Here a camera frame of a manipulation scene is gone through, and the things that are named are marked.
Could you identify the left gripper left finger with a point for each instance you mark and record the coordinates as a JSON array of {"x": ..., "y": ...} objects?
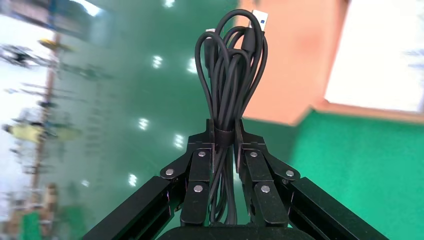
[{"x": 197, "y": 185}]

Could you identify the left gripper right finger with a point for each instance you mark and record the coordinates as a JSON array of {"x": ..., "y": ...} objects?
[{"x": 261, "y": 188}]

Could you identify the orange cardboard box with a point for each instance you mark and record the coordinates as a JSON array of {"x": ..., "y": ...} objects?
[{"x": 291, "y": 66}]

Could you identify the green table cloth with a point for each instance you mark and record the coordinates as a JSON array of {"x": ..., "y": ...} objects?
[{"x": 348, "y": 159}]

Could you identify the white printed paper leaflet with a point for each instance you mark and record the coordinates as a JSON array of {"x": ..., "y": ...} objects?
[{"x": 374, "y": 56}]

